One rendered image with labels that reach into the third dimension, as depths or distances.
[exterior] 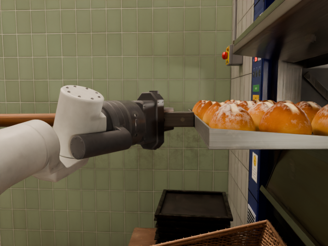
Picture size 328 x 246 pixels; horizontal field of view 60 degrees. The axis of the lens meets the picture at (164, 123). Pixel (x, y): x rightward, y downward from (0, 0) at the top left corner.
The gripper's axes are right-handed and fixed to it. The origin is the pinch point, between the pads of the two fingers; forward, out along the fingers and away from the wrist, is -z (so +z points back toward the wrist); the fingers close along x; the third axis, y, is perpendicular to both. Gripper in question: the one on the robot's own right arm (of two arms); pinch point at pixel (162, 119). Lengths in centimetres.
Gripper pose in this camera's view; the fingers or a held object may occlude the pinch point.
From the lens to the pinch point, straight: 63.5
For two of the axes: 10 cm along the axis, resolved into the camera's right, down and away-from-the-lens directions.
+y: -8.0, -0.5, 6.0
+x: -0.1, -10.0, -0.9
